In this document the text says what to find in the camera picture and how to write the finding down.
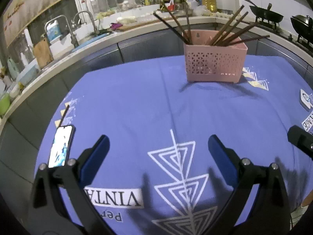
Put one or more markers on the chrome kitchen faucet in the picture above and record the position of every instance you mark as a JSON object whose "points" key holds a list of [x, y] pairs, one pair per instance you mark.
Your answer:
{"points": [[74, 21]]}

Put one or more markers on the black stylus on cloth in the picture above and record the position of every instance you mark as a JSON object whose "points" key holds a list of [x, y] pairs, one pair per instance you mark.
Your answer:
{"points": [[63, 116]]}

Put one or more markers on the dark wooden chopstick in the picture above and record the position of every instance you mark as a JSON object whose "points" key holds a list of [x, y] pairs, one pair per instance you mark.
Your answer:
{"points": [[174, 30], [188, 24]]}

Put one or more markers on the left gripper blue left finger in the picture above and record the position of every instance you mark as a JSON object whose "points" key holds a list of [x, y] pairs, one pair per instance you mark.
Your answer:
{"points": [[91, 160]]}

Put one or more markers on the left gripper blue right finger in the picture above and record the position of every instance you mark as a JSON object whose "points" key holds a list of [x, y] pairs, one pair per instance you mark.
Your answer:
{"points": [[226, 160]]}

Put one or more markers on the black wok with handle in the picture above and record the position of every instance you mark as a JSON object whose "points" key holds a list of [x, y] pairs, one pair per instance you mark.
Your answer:
{"points": [[265, 14]]}

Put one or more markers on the pink plastic utensil basket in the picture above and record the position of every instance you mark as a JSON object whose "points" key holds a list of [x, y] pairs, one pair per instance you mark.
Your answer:
{"points": [[205, 63]]}

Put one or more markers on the black lidded wok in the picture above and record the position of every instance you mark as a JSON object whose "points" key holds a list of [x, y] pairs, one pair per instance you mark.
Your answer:
{"points": [[302, 25]]}

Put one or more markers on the smartphone with lit screen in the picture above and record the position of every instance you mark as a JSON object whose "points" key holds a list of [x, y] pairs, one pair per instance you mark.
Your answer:
{"points": [[61, 145]]}

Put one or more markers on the purple printed tablecloth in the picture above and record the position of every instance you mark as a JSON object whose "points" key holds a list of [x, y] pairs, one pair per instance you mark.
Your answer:
{"points": [[159, 176]]}

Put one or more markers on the blue label detergent bottle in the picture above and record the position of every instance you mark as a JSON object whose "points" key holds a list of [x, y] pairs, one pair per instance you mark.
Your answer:
{"points": [[53, 30]]}

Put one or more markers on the wooden cutting board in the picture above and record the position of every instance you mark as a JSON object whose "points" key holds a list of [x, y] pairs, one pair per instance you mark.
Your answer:
{"points": [[43, 53]]}

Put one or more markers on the brown wooden chopstick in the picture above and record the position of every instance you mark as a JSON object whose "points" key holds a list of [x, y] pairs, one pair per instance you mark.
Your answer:
{"points": [[247, 40], [238, 34], [223, 37], [212, 41]]}

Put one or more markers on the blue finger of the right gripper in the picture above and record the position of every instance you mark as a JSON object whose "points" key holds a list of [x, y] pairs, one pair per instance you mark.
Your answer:
{"points": [[301, 139]]}

